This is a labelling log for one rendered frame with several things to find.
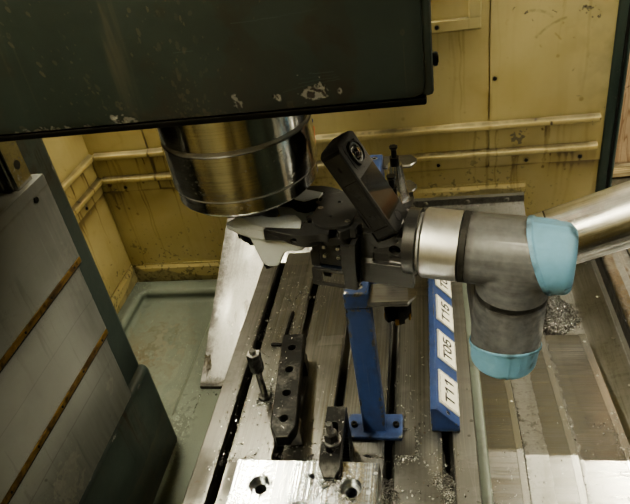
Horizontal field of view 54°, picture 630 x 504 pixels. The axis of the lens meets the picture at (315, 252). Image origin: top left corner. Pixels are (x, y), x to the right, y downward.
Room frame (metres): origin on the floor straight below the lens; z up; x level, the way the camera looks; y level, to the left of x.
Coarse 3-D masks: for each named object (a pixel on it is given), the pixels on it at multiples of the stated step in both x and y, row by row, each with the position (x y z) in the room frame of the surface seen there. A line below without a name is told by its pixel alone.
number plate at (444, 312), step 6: (438, 300) 1.01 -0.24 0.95; (438, 306) 0.99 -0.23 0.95; (444, 306) 1.00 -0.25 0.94; (450, 306) 1.01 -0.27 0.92; (438, 312) 0.97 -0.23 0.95; (444, 312) 0.98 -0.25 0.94; (450, 312) 0.99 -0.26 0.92; (438, 318) 0.95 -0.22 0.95; (444, 318) 0.96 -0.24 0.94; (450, 318) 0.97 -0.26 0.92; (444, 324) 0.95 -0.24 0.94; (450, 324) 0.96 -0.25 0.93
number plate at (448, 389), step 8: (440, 376) 0.79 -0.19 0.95; (448, 376) 0.80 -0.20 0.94; (440, 384) 0.77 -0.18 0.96; (448, 384) 0.78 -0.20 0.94; (456, 384) 0.80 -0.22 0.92; (440, 392) 0.75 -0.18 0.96; (448, 392) 0.77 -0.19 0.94; (456, 392) 0.78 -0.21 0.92; (440, 400) 0.74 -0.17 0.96; (448, 400) 0.75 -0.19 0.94; (456, 400) 0.76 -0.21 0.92; (448, 408) 0.73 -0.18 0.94; (456, 408) 0.74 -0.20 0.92
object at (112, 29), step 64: (0, 0) 0.53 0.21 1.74; (64, 0) 0.52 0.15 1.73; (128, 0) 0.50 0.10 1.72; (192, 0) 0.49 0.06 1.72; (256, 0) 0.48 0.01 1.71; (320, 0) 0.47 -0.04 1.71; (384, 0) 0.46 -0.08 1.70; (0, 64) 0.53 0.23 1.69; (64, 64) 0.52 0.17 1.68; (128, 64) 0.51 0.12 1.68; (192, 64) 0.50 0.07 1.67; (256, 64) 0.48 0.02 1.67; (320, 64) 0.47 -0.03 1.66; (384, 64) 0.46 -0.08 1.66; (0, 128) 0.54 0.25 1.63; (64, 128) 0.53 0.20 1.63; (128, 128) 0.52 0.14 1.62
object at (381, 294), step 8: (376, 288) 0.75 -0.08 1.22; (384, 288) 0.75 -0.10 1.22; (392, 288) 0.74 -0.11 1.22; (400, 288) 0.74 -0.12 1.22; (408, 288) 0.74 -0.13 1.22; (376, 296) 0.73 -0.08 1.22; (384, 296) 0.73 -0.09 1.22; (392, 296) 0.72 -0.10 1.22; (400, 296) 0.72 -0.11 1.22; (408, 296) 0.72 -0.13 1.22; (368, 304) 0.72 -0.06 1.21; (376, 304) 0.71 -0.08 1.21; (384, 304) 0.71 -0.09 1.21; (392, 304) 0.71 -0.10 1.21; (400, 304) 0.71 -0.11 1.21; (408, 304) 0.70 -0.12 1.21
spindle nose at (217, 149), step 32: (160, 128) 0.58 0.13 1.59; (192, 128) 0.55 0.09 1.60; (224, 128) 0.54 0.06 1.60; (256, 128) 0.55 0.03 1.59; (288, 128) 0.56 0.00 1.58; (192, 160) 0.55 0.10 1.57; (224, 160) 0.54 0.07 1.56; (256, 160) 0.54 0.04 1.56; (288, 160) 0.56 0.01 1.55; (192, 192) 0.56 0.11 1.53; (224, 192) 0.54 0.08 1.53; (256, 192) 0.54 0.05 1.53; (288, 192) 0.56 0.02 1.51
